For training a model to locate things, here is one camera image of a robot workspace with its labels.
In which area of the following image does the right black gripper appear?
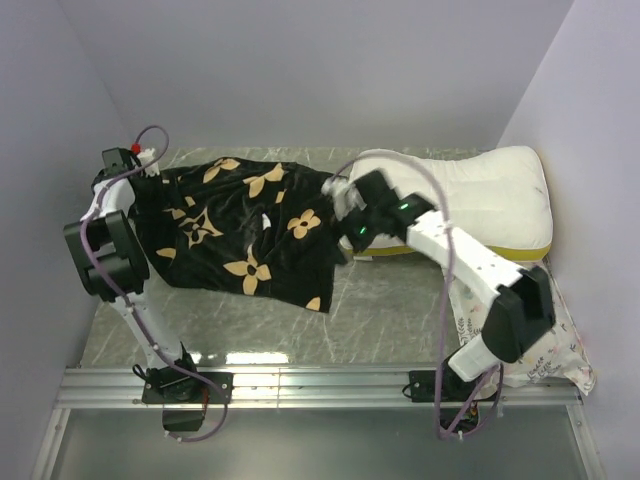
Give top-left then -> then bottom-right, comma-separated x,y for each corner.
320,195 -> 383,265

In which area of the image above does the black floral pillowcase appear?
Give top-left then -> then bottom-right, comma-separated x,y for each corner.
131,157 -> 346,313

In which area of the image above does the white pillow yellow edge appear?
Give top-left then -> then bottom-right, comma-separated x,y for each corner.
349,146 -> 553,263

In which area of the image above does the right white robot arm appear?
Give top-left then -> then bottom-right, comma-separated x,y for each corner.
322,169 -> 556,400

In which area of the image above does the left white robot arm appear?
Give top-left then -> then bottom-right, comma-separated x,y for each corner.
63,144 -> 202,402

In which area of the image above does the patterned white pillow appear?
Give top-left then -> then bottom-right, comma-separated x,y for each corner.
449,279 -> 596,395

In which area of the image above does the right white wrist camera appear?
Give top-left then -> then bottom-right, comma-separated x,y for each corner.
321,176 -> 366,220

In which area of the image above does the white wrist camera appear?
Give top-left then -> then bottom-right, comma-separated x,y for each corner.
321,176 -> 366,220
131,143 -> 160,177

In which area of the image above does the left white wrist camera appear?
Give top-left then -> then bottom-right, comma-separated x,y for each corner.
131,143 -> 160,177

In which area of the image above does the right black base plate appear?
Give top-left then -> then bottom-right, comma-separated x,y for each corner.
401,369 -> 436,403

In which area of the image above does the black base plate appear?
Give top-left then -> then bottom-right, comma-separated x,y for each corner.
141,371 -> 234,405
401,369 -> 436,403

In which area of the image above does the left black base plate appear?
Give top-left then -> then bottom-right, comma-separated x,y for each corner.
141,371 -> 234,405

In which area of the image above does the aluminium mounting rail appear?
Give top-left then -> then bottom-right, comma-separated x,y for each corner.
33,365 -> 605,479

